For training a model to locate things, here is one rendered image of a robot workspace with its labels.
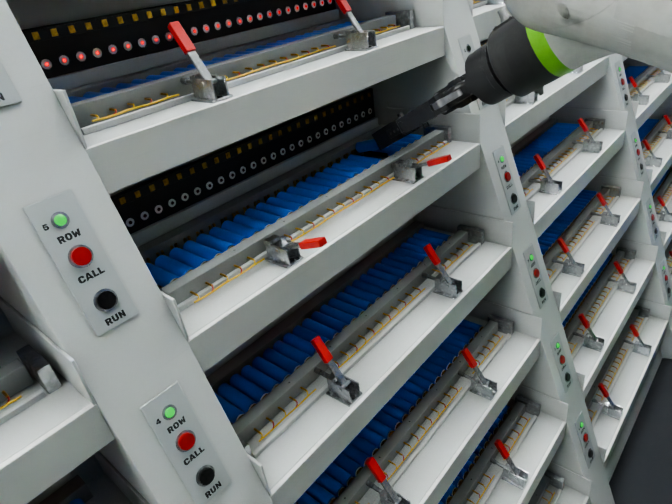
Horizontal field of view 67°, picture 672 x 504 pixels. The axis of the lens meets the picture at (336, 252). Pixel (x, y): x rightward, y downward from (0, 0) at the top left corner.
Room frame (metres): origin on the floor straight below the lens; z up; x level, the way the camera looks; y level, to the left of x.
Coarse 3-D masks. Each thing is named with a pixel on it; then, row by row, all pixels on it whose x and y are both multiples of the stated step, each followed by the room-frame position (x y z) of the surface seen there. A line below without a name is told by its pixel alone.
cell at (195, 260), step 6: (174, 252) 0.62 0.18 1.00; (180, 252) 0.61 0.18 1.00; (186, 252) 0.61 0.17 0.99; (174, 258) 0.61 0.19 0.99; (180, 258) 0.60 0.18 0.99; (186, 258) 0.60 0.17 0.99; (192, 258) 0.59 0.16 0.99; (198, 258) 0.59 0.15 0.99; (186, 264) 0.59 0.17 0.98; (192, 264) 0.58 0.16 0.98; (198, 264) 0.58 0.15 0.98
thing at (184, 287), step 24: (432, 144) 0.85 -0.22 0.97; (384, 168) 0.76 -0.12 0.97; (336, 192) 0.69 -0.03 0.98; (360, 192) 0.71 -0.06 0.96; (288, 216) 0.65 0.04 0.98; (312, 216) 0.66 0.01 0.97; (216, 264) 0.56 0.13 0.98; (240, 264) 0.58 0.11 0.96; (168, 288) 0.52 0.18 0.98; (192, 288) 0.53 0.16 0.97; (216, 288) 0.53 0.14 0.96
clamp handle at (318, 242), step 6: (282, 240) 0.57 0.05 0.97; (306, 240) 0.54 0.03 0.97; (312, 240) 0.53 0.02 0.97; (318, 240) 0.52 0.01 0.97; (324, 240) 0.53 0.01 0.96; (282, 246) 0.58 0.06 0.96; (288, 246) 0.56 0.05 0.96; (294, 246) 0.56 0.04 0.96; (300, 246) 0.55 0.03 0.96; (306, 246) 0.54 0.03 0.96; (312, 246) 0.53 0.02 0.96; (318, 246) 0.52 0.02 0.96
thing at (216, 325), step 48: (336, 144) 0.89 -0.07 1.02; (240, 192) 0.75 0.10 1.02; (384, 192) 0.72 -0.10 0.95; (432, 192) 0.76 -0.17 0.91; (144, 240) 0.65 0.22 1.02; (336, 240) 0.61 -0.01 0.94; (240, 288) 0.54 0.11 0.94; (288, 288) 0.56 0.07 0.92; (192, 336) 0.47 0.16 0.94; (240, 336) 0.51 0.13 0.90
